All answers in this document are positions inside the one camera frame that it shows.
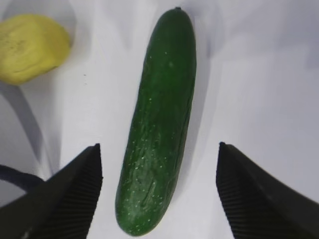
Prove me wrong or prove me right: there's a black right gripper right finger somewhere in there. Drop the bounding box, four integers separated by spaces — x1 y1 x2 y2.
215 142 319 239

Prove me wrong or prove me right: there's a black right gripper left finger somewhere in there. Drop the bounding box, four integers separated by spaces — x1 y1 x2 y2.
0 144 103 239

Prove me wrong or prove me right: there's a dark blue lunch bag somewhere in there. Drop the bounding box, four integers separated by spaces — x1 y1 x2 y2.
0 165 46 192

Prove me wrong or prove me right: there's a green cucumber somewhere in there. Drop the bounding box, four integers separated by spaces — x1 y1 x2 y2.
115 7 196 237

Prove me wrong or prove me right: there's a yellow lemon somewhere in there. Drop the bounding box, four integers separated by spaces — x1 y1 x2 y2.
0 13 71 85

